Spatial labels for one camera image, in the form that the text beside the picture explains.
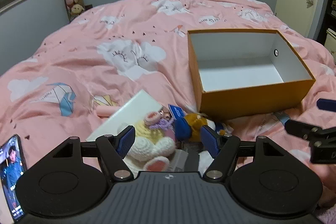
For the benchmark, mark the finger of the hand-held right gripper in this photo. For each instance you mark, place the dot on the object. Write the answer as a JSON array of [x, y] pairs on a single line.
[[296, 128], [326, 105]]

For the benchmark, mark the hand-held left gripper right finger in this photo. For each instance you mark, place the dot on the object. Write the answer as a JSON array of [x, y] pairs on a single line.
[[210, 141]]

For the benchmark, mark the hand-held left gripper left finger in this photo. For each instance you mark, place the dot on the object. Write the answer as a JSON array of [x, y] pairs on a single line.
[[127, 141]]

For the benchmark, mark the blue and yellow duck plush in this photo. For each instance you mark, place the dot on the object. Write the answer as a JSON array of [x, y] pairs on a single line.
[[191, 121]]

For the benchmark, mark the crocheted bunny doll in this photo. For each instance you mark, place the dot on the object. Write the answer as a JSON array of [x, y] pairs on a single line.
[[155, 145]]

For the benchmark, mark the white box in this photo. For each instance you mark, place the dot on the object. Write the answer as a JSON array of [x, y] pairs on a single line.
[[131, 108]]

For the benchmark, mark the orange cardboard box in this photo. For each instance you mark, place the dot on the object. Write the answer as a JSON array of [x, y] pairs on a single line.
[[236, 98]]

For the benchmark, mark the person's right forearm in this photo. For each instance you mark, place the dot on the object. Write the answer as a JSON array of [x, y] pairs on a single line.
[[328, 187]]

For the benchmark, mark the blue card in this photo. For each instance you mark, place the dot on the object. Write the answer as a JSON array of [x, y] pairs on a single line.
[[176, 111]]

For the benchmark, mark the dark shelf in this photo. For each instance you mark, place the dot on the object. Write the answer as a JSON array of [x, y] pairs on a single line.
[[329, 24]]

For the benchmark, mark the pink cloud-print blanket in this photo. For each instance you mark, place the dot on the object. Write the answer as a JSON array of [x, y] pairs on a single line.
[[105, 37]]

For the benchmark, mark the smartphone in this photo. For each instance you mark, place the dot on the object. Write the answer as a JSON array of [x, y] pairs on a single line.
[[11, 176]]

